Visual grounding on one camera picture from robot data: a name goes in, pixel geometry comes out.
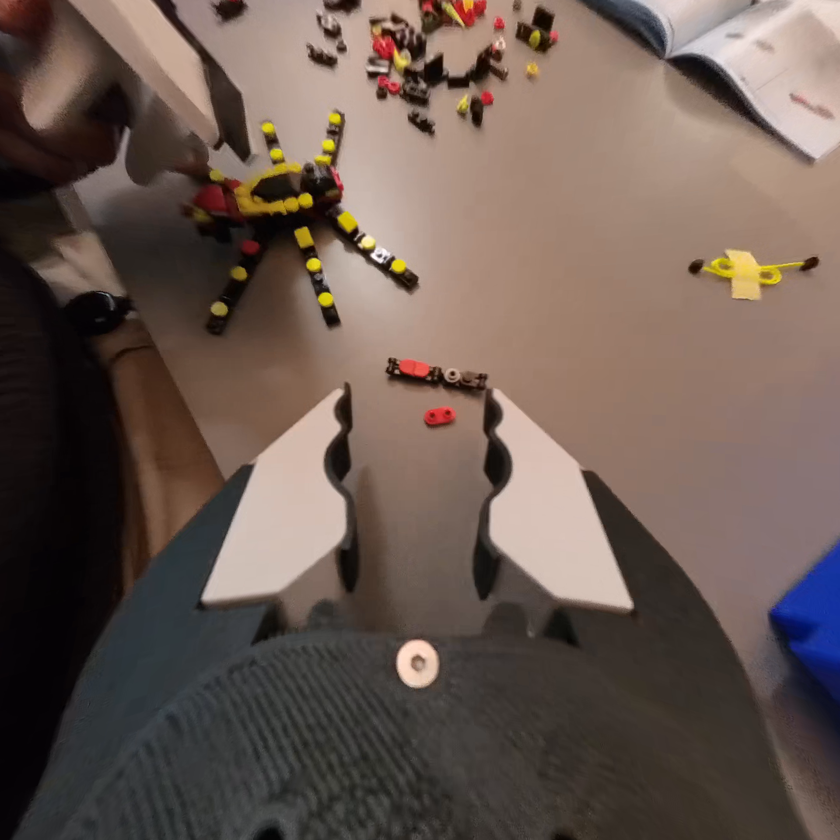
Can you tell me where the pile of lego pieces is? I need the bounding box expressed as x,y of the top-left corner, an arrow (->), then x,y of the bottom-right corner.
305,0 -> 560,137

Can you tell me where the person's left hand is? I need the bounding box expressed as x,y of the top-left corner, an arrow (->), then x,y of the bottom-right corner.
0,0 -> 129,188

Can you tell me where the black lego strip red tile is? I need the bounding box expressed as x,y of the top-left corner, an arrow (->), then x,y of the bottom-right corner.
386,357 -> 490,392

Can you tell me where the blue plastic bin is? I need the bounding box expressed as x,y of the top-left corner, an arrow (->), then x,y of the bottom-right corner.
769,541 -> 840,706

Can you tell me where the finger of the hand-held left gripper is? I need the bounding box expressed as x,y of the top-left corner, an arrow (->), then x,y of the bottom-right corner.
69,0 -> 255,163
123,82 -> 212,186

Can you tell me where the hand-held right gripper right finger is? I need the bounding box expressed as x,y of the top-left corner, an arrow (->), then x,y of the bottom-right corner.
471,387 -> 635,624

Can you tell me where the yellow cord with black ends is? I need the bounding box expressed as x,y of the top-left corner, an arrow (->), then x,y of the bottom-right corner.
688,256 -> 820,287

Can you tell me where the beige tape piece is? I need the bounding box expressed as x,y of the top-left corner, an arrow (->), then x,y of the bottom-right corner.
724,249 -> 765,301

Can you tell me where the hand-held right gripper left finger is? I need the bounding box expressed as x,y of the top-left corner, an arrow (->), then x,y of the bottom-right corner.
200,382 -> 361,624

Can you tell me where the person's black sweater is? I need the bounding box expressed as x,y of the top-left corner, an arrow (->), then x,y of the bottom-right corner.
0,249 -> 129,840

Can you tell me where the yellow black lego spider model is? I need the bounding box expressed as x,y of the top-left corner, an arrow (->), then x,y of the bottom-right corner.
182,110 -> 420,336

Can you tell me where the wristwatch with mesh band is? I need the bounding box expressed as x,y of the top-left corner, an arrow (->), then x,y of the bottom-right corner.
64,290 -> 137,337

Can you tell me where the person's left forearm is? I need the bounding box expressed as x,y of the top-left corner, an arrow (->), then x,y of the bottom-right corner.
29,233 -> 158,368

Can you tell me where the open instruction booklet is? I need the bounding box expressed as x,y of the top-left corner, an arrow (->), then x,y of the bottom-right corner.
581,0 -> 840,163

